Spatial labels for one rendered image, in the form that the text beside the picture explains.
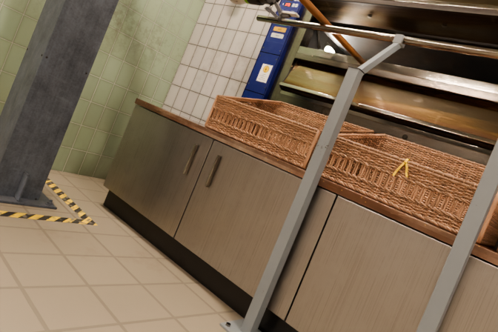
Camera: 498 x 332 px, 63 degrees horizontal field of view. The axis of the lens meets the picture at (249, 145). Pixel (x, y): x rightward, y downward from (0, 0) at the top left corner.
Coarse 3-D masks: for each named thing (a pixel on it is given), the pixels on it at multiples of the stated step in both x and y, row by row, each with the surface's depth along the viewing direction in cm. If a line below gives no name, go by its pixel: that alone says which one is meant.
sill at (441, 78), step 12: (300, 48) 221; (312, 48) 217; (336, 60) 206; (348, 60) 202; (360, 60) 198; (396, 72) 186; (408, 72) 183; (420, 72) 179; (432, 72) 176; (456, 84) 169; (468, 84) 167; (480, 84) 164; (492, 84) 161
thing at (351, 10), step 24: (312, 0) 208; (336, 0) 196; (360, 0) 189; (384, 0) 182; (360, 24) 207; (384, 24) 196; (408, 24) 186; (432, 24) 177; (456, 24) 169; (480, 24) 161
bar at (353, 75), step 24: (288, 24) 182; (312, 24) 173; (432, 48) 142; (456, 48) 136; (480, 48) 132; (360, 72) 132; (336, 96) 133; (336, 120) 131; (312, 168) 132; (312, 192) 133; (480, 192) 103; (288, 216) 134; (480, 216) 102; (288, 240) 132; (456, 240) 103; (456, 264) 102; (264, 288) 133; (264, 312) 135; (432, 312) 103
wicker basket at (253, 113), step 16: (224, 96) 182; (224, 112) 175; (240, 112) 170; (256, 112) 165; (272, 112) 213; (288, 112) 210; (304, 112) 206; (224, 128) 173; (240, 128) 198; (256, 128) 163; (272, 128) 159; (288, 128) 155; (304, 128) 150; (320, 128) 197; (352, 128) 189; (256, 144) 162; (272, 144) 157; (288, 144) 201; (304, 144) 197; (288, 160) 151; (304, 160) 193
